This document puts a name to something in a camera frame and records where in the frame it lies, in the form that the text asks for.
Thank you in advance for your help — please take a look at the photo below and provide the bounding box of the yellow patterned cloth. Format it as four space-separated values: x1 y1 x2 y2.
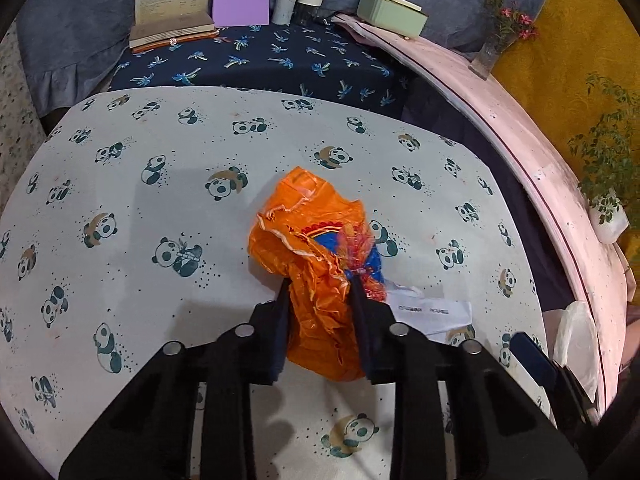
492 0 640 261

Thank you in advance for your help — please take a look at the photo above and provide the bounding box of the white plastic bag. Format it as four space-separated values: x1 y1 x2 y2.
542 300 601 401

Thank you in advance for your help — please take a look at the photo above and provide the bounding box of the white printed paper slip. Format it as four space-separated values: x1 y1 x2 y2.
387 287 473 336

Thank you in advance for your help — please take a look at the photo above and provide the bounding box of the grey-blue ruffled cloth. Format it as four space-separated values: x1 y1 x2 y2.
15 0 561 116

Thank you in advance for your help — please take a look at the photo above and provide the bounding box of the pink curved board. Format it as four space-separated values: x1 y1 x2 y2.
332 12 631 411

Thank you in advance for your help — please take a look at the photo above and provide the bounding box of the green tissue box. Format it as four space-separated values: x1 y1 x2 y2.
356 0 430 40

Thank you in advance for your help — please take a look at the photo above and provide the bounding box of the navy palm print cloth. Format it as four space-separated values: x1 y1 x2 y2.
107 20 416 121

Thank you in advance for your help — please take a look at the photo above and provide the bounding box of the orange plastic bag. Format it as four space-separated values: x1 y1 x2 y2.
248 166 387 382

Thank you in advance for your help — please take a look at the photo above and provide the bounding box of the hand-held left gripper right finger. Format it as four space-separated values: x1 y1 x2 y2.
349 279 588 480

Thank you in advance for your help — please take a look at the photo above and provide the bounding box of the dark purple cloth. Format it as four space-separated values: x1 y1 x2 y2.
400 75 576 311

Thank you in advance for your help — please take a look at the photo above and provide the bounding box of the green potted plant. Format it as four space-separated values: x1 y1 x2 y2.
567 72 640 245

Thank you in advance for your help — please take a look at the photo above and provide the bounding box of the glass vase with flowers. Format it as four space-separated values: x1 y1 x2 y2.
470 0 538 80

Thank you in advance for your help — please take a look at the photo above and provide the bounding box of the panda print tablecloth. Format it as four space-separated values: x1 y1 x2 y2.
0 85 556 480

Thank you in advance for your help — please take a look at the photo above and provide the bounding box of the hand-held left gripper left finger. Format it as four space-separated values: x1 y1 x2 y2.
59 280 292 480

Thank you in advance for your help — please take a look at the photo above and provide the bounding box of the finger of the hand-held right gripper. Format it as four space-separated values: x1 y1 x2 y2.
511 332 559 397
552 360 598 426

